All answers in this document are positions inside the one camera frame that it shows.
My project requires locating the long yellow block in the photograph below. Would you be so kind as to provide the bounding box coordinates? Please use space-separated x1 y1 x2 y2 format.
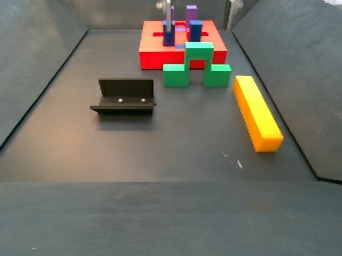
233 75 283 153

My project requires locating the left purple peg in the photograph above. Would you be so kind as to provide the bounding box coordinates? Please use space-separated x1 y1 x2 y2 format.
171 5 175 22

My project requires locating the green arch block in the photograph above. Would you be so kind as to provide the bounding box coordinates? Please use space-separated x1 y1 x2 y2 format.
163 42 233 87

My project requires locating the blue peg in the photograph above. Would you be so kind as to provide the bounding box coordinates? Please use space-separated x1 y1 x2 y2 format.
190 20 203 42
163 20 175 46

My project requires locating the red slotted board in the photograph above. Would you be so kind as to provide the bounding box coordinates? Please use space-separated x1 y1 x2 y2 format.
139 20 227 70

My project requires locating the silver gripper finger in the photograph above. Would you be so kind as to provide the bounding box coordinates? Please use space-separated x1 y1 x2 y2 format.
227 0 245 29
157 0 173 31

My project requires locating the right blue peg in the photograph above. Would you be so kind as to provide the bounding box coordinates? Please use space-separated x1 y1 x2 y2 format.
190 20 203 42

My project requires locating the black angled bracket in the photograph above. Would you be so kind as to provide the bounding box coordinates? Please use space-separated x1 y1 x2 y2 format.
90 78 155 114

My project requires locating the right purple peg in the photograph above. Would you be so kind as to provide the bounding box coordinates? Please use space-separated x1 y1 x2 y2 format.
186 5 198 26

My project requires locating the left blue peg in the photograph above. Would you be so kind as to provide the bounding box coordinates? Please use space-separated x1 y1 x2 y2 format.
163 20 175 46

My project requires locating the purple peg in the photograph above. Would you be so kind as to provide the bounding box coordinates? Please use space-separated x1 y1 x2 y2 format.
171 5 175 22
186 5 198 26

